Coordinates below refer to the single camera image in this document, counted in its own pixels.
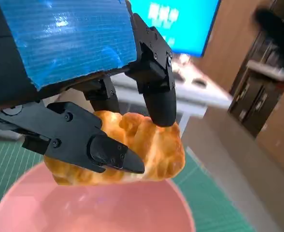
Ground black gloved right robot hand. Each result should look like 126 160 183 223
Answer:
251 6 284 82

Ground black left robot hand, blue tape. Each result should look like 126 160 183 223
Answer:
0 0 177 174

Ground braided toy bread loaf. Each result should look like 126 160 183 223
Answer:
43 110 186 187

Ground pink bowl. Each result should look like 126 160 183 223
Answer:
0 161 196 232

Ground dark wooden cabinet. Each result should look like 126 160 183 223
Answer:
227 30 284 139

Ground blue monitor screen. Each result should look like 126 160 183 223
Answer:
129 0 222 58

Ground green cutting mat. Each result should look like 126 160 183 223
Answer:
0 135 256 232

